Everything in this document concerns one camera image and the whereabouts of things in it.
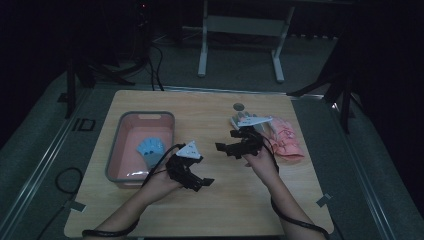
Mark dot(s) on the pink padded glove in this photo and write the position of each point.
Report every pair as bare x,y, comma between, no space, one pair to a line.
286,143

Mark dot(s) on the black tripod stand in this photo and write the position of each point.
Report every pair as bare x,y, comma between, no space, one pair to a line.
144,33

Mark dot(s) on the blue knit glove dark dots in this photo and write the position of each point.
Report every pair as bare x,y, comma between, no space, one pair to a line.
150,148

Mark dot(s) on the black metal post stand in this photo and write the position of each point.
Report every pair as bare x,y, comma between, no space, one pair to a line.
70,90

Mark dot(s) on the grey round table grommet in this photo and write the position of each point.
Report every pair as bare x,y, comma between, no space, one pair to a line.
238,107

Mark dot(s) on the grey tape piece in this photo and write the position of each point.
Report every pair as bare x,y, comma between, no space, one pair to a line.
77,206
324,200

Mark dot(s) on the person's left hand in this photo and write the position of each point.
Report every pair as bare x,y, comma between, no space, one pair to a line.
160,186

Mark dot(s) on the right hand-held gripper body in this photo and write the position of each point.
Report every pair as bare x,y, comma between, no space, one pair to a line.
253,146

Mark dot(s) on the black angled metal stand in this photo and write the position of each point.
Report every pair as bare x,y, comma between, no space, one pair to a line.
346,106

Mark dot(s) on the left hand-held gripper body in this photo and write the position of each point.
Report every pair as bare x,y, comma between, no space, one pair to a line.
190,150

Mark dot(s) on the person's right hand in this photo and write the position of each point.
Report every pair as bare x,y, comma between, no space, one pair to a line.
265,166

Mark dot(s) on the white metal desk frame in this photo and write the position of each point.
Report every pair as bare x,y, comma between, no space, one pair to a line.
245,26

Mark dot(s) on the metal floor rail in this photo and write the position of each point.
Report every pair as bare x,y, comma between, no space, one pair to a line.
366,186
40,166

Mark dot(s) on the pink basin grey rim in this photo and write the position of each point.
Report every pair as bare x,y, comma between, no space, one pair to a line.
130,140

